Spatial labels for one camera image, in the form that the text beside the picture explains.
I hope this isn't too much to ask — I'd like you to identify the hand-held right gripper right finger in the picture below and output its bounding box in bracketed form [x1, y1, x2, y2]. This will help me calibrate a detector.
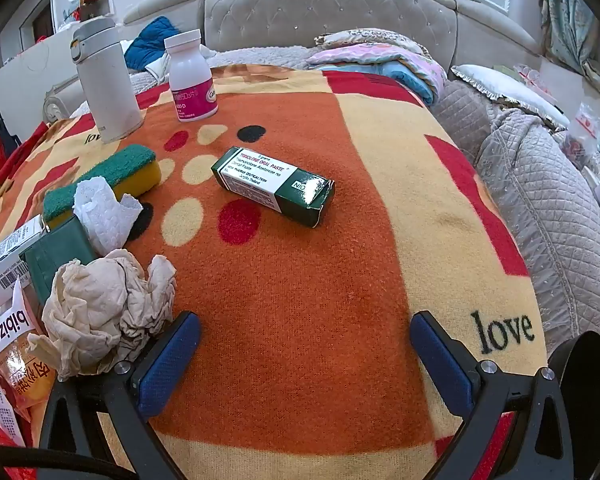
[409, 310, 576, 480]

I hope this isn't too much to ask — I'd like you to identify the white pill bottle pink label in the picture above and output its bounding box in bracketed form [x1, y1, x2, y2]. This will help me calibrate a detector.
[163, 29, 219, 123]

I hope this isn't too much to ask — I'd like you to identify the white frilled pillow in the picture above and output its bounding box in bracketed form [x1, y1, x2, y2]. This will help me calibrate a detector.
[450, 64, 571, 131]

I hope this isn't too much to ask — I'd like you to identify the black round bin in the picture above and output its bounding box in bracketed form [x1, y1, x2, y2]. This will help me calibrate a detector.
[547, 331, 600, 461]

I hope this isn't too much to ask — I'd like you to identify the green and white medicine box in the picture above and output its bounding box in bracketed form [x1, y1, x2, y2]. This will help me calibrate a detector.
[211, 146, 336, 228]

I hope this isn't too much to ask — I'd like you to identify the white cabinet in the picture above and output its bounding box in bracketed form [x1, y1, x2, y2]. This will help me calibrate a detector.
[0, 27, 83, 126]

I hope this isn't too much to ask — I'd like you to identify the folded pink and blue blanket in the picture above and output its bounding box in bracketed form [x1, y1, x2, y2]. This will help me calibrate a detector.
[307, 32, 448, 106]

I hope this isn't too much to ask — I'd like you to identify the white thermos bottle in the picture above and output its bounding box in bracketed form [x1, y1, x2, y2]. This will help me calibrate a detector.
[71, 16, 145, 143]

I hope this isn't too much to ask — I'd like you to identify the beige tissue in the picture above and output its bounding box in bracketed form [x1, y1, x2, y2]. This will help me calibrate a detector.
[27, 249, 177, 381]

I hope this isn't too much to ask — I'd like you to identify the printed orange fleece blanket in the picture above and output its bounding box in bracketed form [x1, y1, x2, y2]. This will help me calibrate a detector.
[0, 65, 548, 480]

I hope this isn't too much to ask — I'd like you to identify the beige tufted sofa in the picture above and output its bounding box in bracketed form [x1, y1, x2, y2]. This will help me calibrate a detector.
[42, 0, 600, 126]

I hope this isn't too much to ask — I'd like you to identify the dark green tissue packet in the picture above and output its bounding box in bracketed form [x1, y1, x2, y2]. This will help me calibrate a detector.
[19, 215, 98, 306]

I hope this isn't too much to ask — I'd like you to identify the green and yellow sponge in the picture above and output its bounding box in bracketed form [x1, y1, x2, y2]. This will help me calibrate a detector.
[42, 144, 162, 230]

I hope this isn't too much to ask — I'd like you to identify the white carton box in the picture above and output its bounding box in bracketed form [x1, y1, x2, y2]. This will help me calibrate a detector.
[0, 215, 48, 308]

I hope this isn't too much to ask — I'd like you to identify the clear plastic snack bag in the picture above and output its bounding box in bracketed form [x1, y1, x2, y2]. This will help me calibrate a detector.
[560, 102, 600, 168]

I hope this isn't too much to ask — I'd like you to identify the white quilted tissue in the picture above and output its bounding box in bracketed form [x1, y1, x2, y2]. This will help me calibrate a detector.
[73, 176, 145, 256]

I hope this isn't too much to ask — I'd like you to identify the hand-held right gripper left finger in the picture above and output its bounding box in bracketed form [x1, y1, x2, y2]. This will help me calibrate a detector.
[40, 310, 203, 480]

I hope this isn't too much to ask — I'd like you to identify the grey quilted sofa cover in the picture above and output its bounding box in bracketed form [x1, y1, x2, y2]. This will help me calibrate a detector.
[475, 107, 600, 331]
[432, 80, 488, 161]

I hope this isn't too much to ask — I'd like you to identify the pale patterned curtain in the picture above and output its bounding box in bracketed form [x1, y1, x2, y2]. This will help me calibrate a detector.
[539, 0, 600, 61]

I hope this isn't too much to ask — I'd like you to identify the orange snack packet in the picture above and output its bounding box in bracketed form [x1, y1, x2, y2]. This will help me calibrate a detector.
[0, 280, 56, 441]

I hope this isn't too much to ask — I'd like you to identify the blue cloth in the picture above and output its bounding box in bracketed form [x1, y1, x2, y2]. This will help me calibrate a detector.
[124, 16, 183, 72]

